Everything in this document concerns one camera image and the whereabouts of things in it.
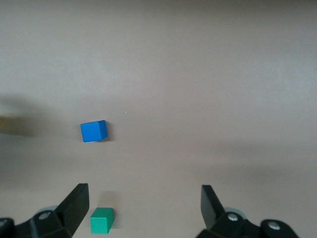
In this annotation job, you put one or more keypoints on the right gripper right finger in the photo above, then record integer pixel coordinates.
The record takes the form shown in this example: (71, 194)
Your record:
(215, 218)

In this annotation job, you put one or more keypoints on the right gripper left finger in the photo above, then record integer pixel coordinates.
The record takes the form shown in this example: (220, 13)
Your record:
(69, 215)

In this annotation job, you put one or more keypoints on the green wooden block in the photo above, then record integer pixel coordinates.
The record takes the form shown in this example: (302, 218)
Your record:
(100, 223)

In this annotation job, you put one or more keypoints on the blue wooden block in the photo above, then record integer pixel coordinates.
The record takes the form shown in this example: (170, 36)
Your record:
(92, 131)

